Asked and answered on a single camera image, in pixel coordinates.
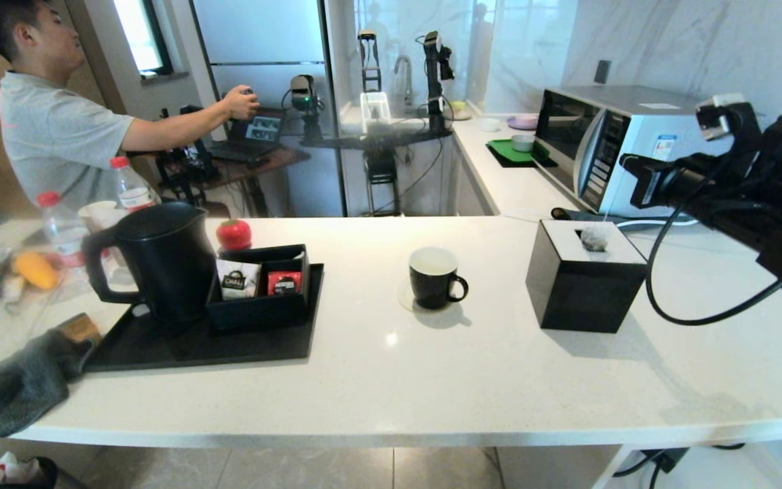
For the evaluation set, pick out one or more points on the silver refrigerator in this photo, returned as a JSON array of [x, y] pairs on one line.
[[262, 41]]

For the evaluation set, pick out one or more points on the clear packet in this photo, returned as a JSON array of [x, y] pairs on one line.
[[594, 239]]

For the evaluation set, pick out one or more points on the red drink packet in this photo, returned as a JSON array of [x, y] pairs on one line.
[[284, 282]]

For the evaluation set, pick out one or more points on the black organizer box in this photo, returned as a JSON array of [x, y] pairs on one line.
[[255, 316]]

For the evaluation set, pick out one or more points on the small wooden block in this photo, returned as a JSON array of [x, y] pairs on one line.
[[79, 329]]

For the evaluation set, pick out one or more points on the black jointed arm white joint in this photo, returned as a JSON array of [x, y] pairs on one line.
[[434, 75]]

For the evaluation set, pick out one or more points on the chrome faucet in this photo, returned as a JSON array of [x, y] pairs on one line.
[[402, 64]]

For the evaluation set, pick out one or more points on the black electric kettle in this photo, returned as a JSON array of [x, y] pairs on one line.
[[167, 272]]

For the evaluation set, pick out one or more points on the small white bowl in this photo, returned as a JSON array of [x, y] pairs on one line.
[[490, 124]]

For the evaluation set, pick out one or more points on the black framed window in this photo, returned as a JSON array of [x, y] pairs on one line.
[[136, 34]]

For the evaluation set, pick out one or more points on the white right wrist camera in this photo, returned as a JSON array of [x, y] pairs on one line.
[[720, 115]]

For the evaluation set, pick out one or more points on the red tomato shaped container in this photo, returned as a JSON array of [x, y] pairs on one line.
[[233, 234]]

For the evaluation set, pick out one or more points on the white plastic basket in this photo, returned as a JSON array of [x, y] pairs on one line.
[[375, 112]]

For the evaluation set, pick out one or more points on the black tissue box white top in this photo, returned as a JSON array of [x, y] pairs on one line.
[[588, 292]]

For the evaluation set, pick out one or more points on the small white tag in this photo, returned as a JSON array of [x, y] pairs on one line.
[[138, 310]]

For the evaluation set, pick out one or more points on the silver microwave oven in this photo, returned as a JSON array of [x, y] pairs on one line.
[[594, 149]]

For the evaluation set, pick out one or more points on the black jointed control arm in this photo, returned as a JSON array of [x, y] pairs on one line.
[[187, 166]]

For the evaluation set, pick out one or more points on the black mug white inside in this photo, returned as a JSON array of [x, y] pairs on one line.
[[432, 288]]

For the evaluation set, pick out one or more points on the small pale bowl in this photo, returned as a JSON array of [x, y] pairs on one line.
[[523, 142]]

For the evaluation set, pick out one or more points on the black serving tray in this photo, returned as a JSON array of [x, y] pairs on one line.
[[241, 350]]

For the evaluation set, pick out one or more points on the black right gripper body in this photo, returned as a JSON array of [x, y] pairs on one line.
[[683, 183]]

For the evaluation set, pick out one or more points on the black laptop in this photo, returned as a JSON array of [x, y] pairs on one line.
[[258, 130]]

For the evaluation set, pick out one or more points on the purple plate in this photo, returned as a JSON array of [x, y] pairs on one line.
[[523, 122]]

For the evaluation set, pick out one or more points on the white tea bag packet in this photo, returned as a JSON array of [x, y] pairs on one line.
[[236, 280]]

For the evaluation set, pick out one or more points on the grey cloth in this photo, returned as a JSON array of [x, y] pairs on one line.
[[17, 387]]

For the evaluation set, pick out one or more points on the green tray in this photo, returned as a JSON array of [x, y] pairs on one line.
[[506, 153]]

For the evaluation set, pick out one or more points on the clear red-capped water bottle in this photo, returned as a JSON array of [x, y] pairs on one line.
[[62, 231], [132, 193]]

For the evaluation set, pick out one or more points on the orange corn cob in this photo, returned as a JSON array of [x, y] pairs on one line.
[[34, 270]]

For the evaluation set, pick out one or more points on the black platform stand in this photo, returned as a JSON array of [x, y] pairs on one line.
[[381, 170]]

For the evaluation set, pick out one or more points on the dark wall socket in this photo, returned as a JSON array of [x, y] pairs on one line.
[[602, 71]]

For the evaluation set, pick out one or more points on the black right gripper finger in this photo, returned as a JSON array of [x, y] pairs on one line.
[[637, 178]]

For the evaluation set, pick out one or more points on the black camera on stand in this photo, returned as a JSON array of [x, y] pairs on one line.
[[304, 94]]

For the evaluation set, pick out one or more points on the round translucent coaster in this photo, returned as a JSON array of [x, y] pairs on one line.
[[402, 297]]

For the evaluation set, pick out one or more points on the man in grey shirt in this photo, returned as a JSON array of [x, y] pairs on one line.
[[58, 136]]

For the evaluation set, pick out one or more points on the black waste bin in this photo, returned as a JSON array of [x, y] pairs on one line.
[[17, 472]]

